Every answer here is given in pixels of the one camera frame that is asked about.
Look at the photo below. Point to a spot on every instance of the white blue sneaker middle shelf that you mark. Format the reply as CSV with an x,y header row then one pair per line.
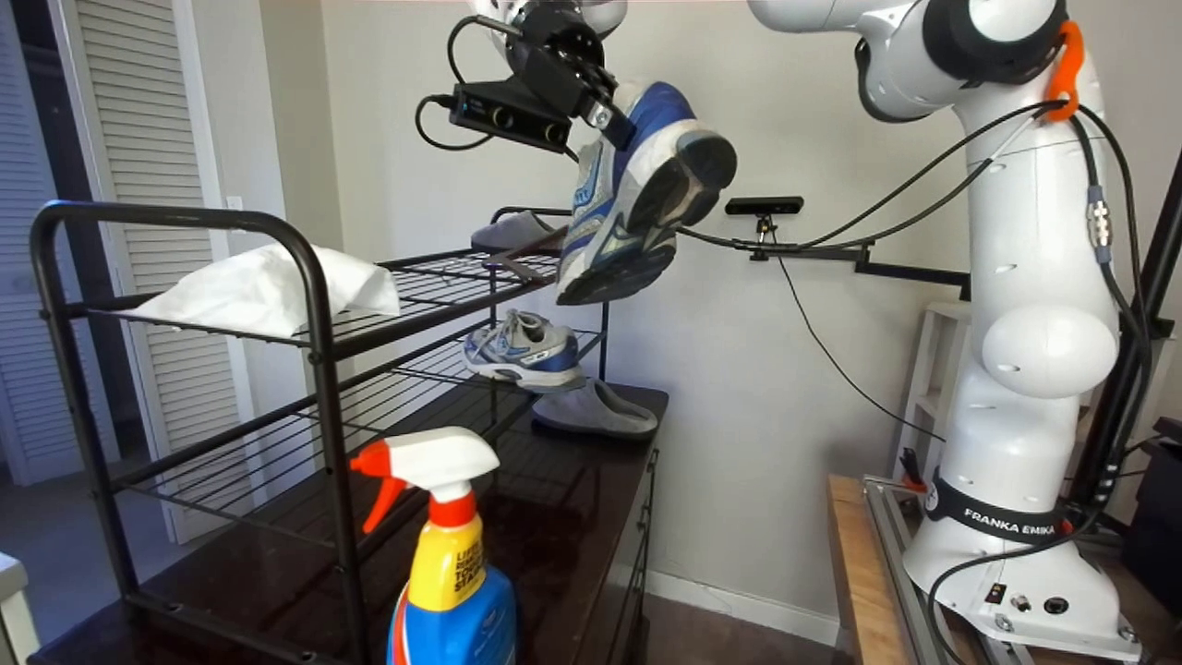
x,y
527,350

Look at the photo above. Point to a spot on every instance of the grey slipper on cabinet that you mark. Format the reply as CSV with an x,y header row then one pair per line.
x,y
593,406

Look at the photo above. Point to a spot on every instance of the blue yellow spray bottle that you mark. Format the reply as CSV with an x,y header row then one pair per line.
x,y
456,607

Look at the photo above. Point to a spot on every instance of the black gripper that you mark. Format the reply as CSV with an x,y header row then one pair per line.
x,y
557,48

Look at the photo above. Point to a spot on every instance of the dark wooden cabinet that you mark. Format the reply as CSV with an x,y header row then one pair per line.
x,y
568,517

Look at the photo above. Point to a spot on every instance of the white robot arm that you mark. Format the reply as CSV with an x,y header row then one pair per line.
x,y
1044,302

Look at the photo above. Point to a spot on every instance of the grey slipper on top shelf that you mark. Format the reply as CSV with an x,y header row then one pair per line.
x,y
520,233

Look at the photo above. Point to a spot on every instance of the black metal shoe rack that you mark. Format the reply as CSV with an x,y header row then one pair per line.
x,y
366,377

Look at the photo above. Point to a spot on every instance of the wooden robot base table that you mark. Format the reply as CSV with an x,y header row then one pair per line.
x,y
885,622

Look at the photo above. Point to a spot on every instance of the white blue running shoe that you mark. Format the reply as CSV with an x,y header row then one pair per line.
x,y
629,201

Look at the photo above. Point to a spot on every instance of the black camera on wall arm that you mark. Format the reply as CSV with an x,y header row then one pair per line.
x,y
770,208

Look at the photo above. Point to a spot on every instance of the white crumpled cloth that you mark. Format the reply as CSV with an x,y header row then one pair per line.
x,y
259,292

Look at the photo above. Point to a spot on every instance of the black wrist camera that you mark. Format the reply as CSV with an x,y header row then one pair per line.
x,y
513,112

